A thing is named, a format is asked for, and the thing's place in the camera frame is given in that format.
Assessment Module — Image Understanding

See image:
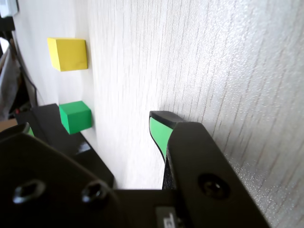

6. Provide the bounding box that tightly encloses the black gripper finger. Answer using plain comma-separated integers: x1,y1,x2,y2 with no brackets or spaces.
149,110,272,228
0,122,124,228

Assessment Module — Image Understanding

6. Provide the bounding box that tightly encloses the green wooden cube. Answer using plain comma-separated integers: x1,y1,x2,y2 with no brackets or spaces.
58,100,92,135

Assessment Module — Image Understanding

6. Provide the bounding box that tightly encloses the yellow wooden cube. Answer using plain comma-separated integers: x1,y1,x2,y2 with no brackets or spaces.
47,37,89,72

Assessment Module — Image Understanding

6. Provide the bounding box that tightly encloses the black open box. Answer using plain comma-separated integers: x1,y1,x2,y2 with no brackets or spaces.
53,104,115,190

